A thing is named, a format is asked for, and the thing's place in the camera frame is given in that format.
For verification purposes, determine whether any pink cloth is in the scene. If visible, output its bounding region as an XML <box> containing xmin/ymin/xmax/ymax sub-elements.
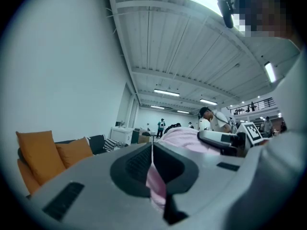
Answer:
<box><xmin>145</xmin><ymin>126</ymin><xmax>223</xmax><ymax>212</ymax></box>

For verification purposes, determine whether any white cabinet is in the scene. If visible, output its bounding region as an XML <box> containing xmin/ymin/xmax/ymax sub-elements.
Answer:
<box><xmin>110</xmin><ymin>126</ymin><xmax>134</xmax><ymax>145</ymax></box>

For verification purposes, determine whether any large orange cushion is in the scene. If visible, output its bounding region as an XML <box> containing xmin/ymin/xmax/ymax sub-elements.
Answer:
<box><xmin>15</xmin><ymin>130</ymin><xmax>67</xmax><ymax>186</ymax></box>

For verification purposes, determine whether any black white striped pillow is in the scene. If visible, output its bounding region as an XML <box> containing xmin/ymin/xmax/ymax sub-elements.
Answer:
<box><xmin>103</xmin><ymin>138</ymin><xmax>128</xmax><ymax>151</ymax></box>

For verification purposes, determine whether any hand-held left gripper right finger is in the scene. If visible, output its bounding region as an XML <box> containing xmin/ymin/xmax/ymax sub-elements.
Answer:
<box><xmin>153</xmin><ymin>142</ymin><xmax>248</xmax><ymax>228</ymax></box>

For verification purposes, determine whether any person's head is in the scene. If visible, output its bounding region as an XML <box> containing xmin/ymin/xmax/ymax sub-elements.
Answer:
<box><xmin>234</xmin><ymin>0</ymin><xmax>303</xmax><ymax>50</ymax></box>

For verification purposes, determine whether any small orange cushion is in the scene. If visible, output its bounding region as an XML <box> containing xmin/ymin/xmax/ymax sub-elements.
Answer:
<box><xmin>55</xmin><ymin>136</ymin><xmax>94</xmax><ymax>169</ymax></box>

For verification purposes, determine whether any black head-worn camera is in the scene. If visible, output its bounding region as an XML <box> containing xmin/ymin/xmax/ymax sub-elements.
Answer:
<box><xmin>217</xmin><ymin>0</ymin><xmax>235</xmax><ymax>29</ymax></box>

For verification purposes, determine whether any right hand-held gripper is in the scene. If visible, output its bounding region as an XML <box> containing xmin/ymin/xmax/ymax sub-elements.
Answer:
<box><xmin>197</xmin><ymin>122</ymin><xmax>270</xmax><ymax>158</ymax></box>

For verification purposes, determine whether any cardboard box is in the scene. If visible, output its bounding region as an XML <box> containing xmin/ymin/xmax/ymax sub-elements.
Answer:
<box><xmin>137</xmin><ymin>132</ymin><xmax>151</xmax><ymax>144</ymax></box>

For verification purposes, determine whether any dark grey cushion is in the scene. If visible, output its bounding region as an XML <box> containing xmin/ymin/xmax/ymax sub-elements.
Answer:
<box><xmin>85</xmin><ymin>135</ymin><xmax>106</xmax><ymax>154</ymax></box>

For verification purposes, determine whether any person's white shirt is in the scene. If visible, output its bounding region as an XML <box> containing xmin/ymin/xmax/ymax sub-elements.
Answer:
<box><xmin>227</xmin><ymin>44</ymin><xmax>307</xmax><ymax>230</ymax></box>

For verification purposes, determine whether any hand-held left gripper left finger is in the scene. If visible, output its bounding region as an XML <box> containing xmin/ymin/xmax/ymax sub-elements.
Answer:
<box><xmin>30</xmin><ymin>142</ymin><xmax>166</xmax><ymax>230</ymax></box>

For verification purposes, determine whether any black balcony railing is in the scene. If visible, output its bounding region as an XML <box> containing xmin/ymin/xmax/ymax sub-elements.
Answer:
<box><xmin>229</xmin><ymin>97</ymin><xmax>274</xmax><ymax>115</ymax></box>

